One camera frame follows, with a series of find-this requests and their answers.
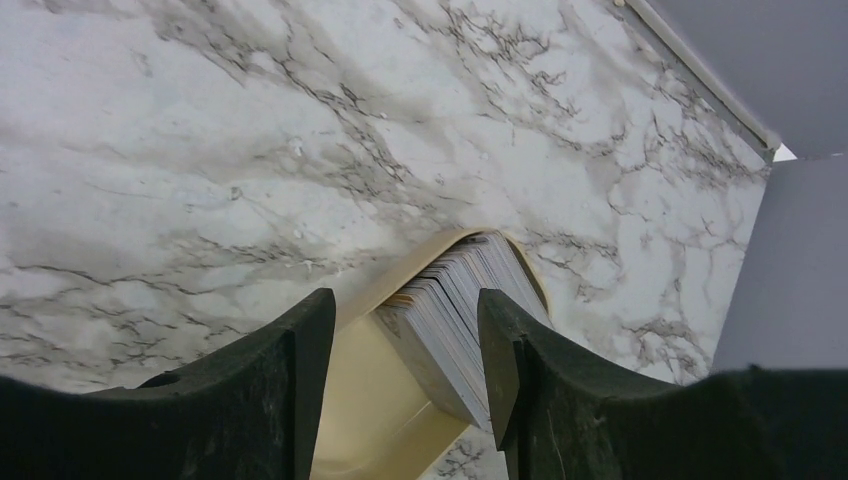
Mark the beige oval card tray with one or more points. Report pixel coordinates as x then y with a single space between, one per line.
377 422

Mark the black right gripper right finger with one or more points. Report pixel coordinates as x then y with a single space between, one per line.
560 411

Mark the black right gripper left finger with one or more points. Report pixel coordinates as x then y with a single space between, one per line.
249 410

